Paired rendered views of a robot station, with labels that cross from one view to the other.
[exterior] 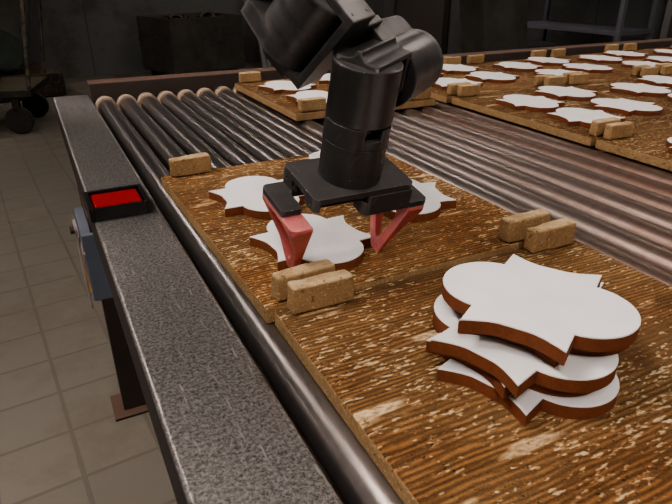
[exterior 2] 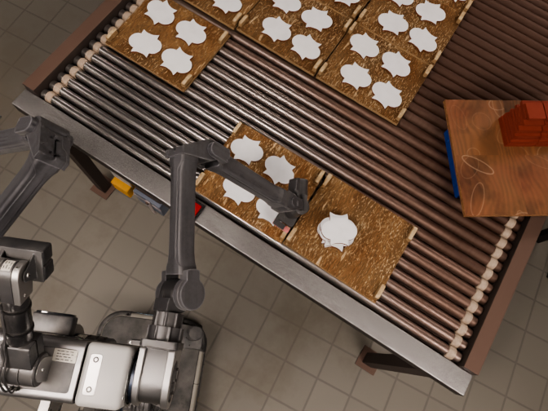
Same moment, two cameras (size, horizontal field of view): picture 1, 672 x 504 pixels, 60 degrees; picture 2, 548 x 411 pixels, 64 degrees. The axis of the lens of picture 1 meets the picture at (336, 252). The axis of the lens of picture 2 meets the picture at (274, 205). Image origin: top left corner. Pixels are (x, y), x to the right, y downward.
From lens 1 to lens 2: 1.42 m
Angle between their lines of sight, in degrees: 52
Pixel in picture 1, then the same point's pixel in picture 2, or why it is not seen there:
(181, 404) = (282, 273)
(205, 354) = (275, 258)
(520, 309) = (338, 236)
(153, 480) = (148, 217)
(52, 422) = (76, 215)
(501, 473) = (342, 263)
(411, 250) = not seen: hidden behind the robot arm
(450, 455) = (333, 264)
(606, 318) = (351, 232)
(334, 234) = not seen: hidden behind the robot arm
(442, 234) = not seen: hidden behind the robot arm
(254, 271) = (267, 230)
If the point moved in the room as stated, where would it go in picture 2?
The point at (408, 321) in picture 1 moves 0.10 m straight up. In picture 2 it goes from (311, 232) to (315, 225)
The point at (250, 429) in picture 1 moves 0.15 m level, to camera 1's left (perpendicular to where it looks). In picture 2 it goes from (298, 271) to (263, 292)
